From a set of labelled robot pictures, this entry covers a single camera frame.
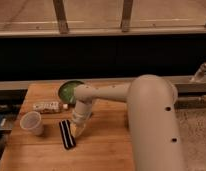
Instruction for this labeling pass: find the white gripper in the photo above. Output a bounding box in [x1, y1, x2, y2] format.
[72, 110, 90, 138]

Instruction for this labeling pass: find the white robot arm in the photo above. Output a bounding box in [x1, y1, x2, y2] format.
[73, 75, 186, 171]

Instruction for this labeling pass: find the white tube with label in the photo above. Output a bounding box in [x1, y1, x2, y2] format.
[33, 101, 68, 114]

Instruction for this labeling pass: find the green bowl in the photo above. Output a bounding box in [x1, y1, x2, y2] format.
[58, 80, 82, 105]

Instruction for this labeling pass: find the translucent plastic cup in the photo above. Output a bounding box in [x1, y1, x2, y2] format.
[20, 111, 44, 136]

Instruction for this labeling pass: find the left metal window post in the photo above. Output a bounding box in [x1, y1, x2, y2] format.
[53, 0, 69, 34]

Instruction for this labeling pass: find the metal window post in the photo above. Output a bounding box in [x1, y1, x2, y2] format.
[53, 0, 69, 34]
[120, 0, 133, 32]

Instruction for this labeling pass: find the right metal window post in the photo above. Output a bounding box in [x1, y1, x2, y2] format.
[120, 0, 133, 32]

